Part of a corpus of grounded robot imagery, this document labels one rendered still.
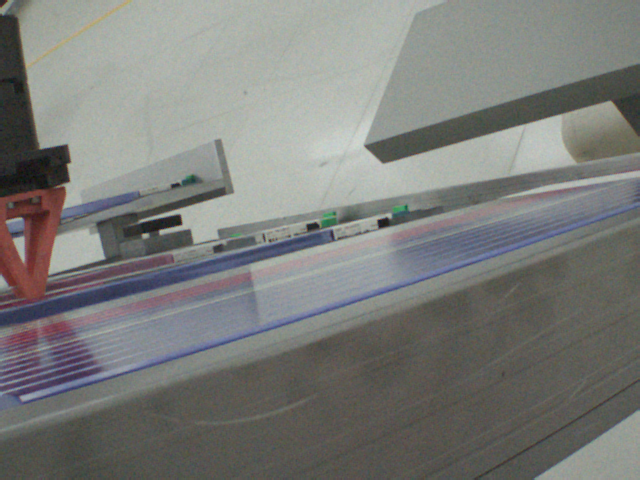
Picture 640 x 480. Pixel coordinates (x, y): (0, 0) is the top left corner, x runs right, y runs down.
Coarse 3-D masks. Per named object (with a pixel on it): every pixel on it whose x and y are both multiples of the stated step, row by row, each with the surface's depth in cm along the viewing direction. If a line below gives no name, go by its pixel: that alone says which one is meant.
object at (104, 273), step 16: (224, 240) 79; (240, 240) 80; (256, 240) 81; (160, 256) 75; (176, 256) 76; (192, 256) 77; (208, 256) 78; (80, 272) 70; (96, 272) 71; (112, 272) 72; (128, 272) 73; (0, 288) 66; (16, 288) 67; (48, 288) 68; (64, 288) 69; (0, 304) 66
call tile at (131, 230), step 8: (176, 216) 100; (136, 224) 98; (144, 224) 98; (152, 224) 98; (160, 224) 99; (168, 224) 99; (176, 224) 100; (128, 232) 100; (136, 232) 98; (144, 232) 98
